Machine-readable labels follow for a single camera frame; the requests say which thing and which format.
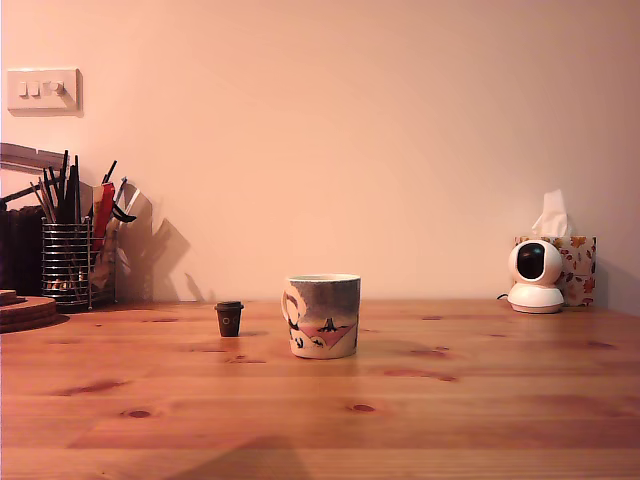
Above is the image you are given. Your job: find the chrome wire utensil rack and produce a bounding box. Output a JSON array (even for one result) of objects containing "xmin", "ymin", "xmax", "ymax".
[{"xmin": 40, "ymin": 217, "xmax": 120, "ymax": 312}]

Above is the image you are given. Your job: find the dark ribbed basket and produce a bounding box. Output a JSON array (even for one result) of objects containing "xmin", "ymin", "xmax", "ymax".
[{"xmin": 0, "ymin": 185, "xmax": 45, "ymax": 297}]

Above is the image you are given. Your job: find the brown wooden chopstick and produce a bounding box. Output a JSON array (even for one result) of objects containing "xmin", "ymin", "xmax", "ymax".
[{"xmin": 29, "ymin": 180, "xmax": 55, "ymax": 224}]

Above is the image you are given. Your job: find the white tissue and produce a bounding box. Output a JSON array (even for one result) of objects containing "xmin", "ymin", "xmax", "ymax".
[{"xmin": 530, "ymin": 189, "xmax": 572, "ymax": 238}]

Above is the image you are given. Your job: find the dark brown coffee capsule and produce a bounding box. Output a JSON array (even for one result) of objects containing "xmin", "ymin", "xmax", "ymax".
[{"xmin": 214, "ymin": 300, "xmax": 246, "ymax": 338}]

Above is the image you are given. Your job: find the large round cork trivet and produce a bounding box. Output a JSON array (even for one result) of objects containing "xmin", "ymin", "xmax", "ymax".
[{"xmin": 0, "ymin": 296, "xmax": 59, "ymax": 334}]

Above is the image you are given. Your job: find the tall black chopstick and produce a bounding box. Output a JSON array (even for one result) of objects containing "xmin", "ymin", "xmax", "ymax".
[
  {"xmin": 73, "ymin": 154, "xmax": 82, "ymax": 225},
  {"xmin": 59, "ymin": 149, "xmax": 70, "ymax": 224}
]

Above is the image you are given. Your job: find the leaf print tissue box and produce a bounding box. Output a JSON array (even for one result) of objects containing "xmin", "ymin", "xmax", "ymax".
[{"xmin": 513, "ymin": 234, "xmax": 597, "ymax": 307}]

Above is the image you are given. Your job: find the painted ceramic coffee mug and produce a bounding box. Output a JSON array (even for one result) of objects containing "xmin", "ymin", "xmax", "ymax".
[{"xmin": 279, "ymin": 273, "xmax": 362, "ymax": 359}]

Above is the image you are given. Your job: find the black curved utensil handle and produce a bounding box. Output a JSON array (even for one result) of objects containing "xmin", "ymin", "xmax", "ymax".
[{"xmin": 110, "ymin": 192, "xmax": 139, "ymax": 225}]

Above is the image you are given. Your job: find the grey wall rail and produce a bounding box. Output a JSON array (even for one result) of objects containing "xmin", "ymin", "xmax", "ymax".
[{"xmin": 0, "ymin": 142, "xmax": 70, "ymax": 176}]

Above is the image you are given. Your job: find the red and white utensil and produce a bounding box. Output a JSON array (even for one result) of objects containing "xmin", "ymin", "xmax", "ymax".
[{"xmin": 92, "ymin": 182, "xmax": 117, "ymax": 251}]

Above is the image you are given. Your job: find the white wall switch plate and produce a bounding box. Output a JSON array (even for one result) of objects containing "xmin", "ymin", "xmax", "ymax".
[{"xmin": 6, "ymin": 68, "xmax": 84, "ymax": 117}]

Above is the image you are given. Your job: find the small white round camera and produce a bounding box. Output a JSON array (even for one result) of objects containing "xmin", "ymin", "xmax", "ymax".
[{"xmin": 507, "ymin": 238, "xmax": 566, "ymax": 315}]

